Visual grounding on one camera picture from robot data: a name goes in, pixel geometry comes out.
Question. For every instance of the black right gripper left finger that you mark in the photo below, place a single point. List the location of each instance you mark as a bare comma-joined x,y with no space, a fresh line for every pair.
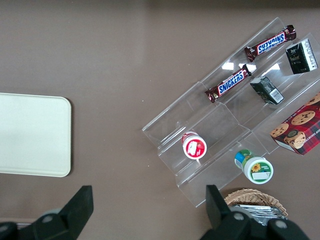
80,205

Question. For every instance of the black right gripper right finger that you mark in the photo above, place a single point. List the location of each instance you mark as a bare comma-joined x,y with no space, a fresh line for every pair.
215,207

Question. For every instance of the small tan wicker basket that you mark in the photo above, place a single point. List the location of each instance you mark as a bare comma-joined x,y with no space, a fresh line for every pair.
250,196

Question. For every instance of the white rectangular plastic tray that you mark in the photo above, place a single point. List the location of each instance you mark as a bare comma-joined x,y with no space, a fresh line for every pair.
32,135

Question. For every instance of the silver foil packets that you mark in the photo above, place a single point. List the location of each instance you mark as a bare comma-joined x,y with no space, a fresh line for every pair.
257,212

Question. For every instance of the green sunflower lid cup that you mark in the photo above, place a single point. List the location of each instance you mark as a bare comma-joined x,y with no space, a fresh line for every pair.
256,168

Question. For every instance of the red strawberry yogurt cup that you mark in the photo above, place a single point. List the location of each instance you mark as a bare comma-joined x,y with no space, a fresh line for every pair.
194,147

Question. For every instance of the clear acrylic tiered stand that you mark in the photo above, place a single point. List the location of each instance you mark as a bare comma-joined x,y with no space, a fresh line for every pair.
220,125

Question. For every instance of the red plaid cookie box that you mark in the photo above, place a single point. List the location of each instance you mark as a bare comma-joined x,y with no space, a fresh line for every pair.
300,125

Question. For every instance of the Snickers chocolate bar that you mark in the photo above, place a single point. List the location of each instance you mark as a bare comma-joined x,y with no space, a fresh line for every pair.
271,43
230,83

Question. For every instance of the dark green small carton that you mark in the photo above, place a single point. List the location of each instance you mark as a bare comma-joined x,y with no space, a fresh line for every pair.
266,90

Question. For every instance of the black and white carton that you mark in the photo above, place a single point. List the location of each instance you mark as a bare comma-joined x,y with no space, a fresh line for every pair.
301,57

